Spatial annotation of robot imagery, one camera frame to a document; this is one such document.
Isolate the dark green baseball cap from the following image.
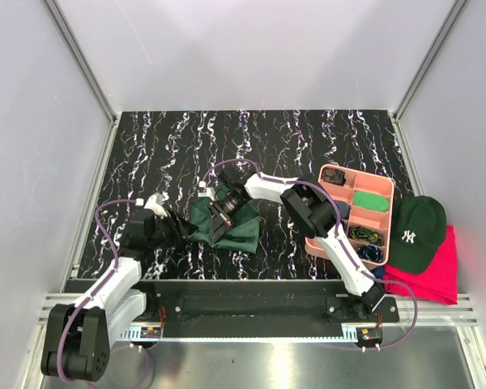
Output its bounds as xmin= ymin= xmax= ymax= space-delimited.
xmin=387 ymin=195 xmax=447 ymax=275

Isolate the dark green cloth napkin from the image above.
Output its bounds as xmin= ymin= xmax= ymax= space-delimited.
xmin=189 ymin=198 xmax=261 ymax=254

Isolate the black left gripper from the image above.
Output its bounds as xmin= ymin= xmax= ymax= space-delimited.
xmin=148 ymin=207 xmax=198 ymax=250

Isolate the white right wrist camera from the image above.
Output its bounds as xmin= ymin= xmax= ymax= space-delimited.
xmin=198 ymin=181 xmax=215 ymax=200

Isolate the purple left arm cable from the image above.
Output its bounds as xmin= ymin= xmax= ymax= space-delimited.
xmin=56 ymin=197 xmax=153 ymax=388

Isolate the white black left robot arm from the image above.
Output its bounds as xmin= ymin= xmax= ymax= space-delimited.
xmin=40 ymin=208 xmax=198 ymax=382

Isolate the yellow patterned rolled tie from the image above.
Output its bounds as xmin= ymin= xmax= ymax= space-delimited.
xmin=347 ymin=225 xmax=385 ymax=246

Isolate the aluminium frame rail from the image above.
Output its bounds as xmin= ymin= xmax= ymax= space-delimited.
xmin=44 ymin=0 xmax=121 ymax=122

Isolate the dark paisley rolled tie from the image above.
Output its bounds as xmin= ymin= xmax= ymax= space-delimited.
xmin=321 ymin=168 xmax=346 ymax=186

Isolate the pink divided organizer box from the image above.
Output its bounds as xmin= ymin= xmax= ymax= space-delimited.
xmin=318 ymin=164 xmax=394 ymax=270

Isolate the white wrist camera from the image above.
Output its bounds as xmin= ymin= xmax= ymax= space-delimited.
xmin=198 ymin=181 xmax=215 ymax=200
xmin=135 ymin=193 xmax=168 ymax=218

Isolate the grey-blue rolled towel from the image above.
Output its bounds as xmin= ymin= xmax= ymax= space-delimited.
xmin=335 ymin=200 xmax=351 ymax=220

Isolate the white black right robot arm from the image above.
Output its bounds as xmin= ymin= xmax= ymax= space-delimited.
xmin=201 ymin=168 xmax=386 ymax=322

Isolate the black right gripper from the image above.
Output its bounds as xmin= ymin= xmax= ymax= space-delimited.
xmin=207 ymin=194 xmax=248 ymax=244

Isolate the red folded cloth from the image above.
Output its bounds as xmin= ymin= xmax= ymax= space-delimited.
xmin=383 ymin=224 xmax=458 ymax=306

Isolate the bright green rolled cloth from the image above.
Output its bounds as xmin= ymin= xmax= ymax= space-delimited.
xmin=352 ymin=190 xmax=390 ymax=212

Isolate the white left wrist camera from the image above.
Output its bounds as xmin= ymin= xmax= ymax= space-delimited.
xmin=135 ymin=193 xmax=168 ymax=218

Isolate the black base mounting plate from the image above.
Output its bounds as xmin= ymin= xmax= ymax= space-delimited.
xmin=132 ymin=280 xmax=399 ymax=343

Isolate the blue patterned rolled tie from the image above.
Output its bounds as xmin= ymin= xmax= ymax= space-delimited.
xmin=357 ymin=245 xmax=384 ymax=263

